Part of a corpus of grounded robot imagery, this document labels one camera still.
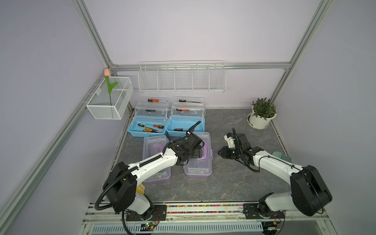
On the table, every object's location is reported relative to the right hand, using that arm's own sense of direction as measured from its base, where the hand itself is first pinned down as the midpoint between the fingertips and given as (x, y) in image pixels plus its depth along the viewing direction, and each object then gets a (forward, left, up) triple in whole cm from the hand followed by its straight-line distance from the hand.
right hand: (218, 151), depth 88 cm
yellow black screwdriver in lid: (+42, +23, +4) cm, 48 cm away
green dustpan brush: (+1, -40, -7) cm, 41 cm away
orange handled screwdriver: (+24, +40, -6) cm, 47 cm away
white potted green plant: (+27, -32, +7) cm, 43 cm away
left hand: (-3, +14, +4) cm, 15 cm away
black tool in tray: (+35, +48, 0) cm, 60 cm away
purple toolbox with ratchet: (+5, +42, -2) cm, 42 cm away
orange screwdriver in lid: (+42, +47, +4) cm, 63 cm away
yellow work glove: (-19, +45, -6) cm, 49 cm away
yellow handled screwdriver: (+25, +52, -7) cm, 58 cm away
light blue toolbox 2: (+38, +22, -5) cm, 44 cm away
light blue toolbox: (+30, +47, -2) cm, 56 cm away
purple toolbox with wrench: (-10, +11, +1) cm, 15 cm away
